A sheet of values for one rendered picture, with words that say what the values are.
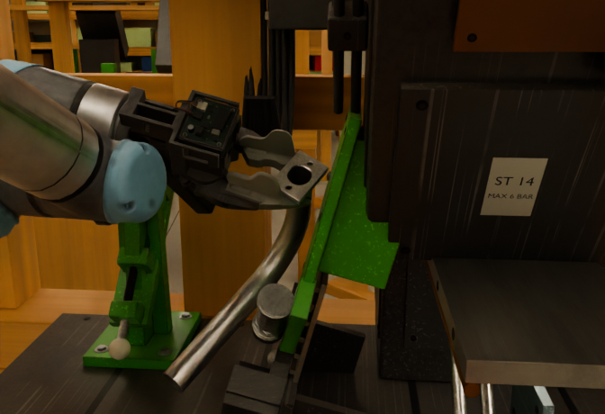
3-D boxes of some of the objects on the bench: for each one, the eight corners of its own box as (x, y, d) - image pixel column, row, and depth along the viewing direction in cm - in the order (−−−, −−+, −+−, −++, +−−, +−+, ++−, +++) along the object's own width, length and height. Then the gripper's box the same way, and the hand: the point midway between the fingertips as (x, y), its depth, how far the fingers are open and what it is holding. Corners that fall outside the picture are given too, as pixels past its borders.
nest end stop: (272, 430, 69) (277, 419, 65) (220, 414, 69) (221, 403, 65) (275, 419, 69) (280, 407, 65) (223, 404, 70) (225, 391, 66)
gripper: (100, 140, 60) (311, 201, 60) (142, 59, 66) (336, 114, 65) (112, 184, 68) (300, 238, 67) (150, 108, 73) (323, 157, 73)
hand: (302, 186), depth 69 cm, fingers closed on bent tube, 3 cm apart
